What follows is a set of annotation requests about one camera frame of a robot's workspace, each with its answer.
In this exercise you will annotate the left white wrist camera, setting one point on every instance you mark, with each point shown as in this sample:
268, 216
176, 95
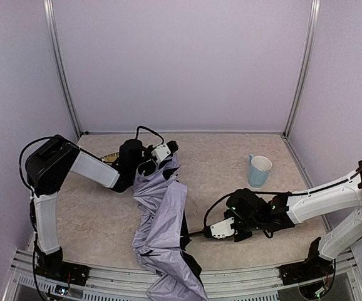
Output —
162, 151

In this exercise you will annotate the left aluminium frame post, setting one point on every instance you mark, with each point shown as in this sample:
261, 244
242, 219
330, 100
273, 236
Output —
60, 67

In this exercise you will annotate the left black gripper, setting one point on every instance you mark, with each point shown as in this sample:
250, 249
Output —
149, 166

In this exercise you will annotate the front aluminium rail base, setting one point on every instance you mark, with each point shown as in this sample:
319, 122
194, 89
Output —
93, 282

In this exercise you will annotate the lilac folding umbrella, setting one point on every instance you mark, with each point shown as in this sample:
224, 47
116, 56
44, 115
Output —
157, 241

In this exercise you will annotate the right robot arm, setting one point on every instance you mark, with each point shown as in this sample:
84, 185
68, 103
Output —
247, 211

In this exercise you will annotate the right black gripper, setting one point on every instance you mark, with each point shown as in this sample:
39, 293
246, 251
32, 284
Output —
237, 229

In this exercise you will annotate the right aluminium frame post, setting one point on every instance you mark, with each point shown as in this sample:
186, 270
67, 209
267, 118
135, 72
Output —
304, 68

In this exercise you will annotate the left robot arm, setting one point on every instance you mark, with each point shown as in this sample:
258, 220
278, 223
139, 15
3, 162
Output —
45, 171

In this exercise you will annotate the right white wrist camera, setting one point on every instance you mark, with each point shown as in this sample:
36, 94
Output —
223, 229

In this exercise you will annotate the light blue ceramic mug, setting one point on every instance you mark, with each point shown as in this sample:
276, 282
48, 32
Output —
259, 169

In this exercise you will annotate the woven bamboo tray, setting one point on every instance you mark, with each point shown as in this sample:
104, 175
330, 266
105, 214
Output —
110, 158

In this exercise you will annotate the aluminium frame post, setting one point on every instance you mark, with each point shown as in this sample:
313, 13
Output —
60, 67
304, 68

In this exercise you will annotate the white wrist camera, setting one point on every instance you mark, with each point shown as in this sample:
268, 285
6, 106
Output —
162, 151
223, 229

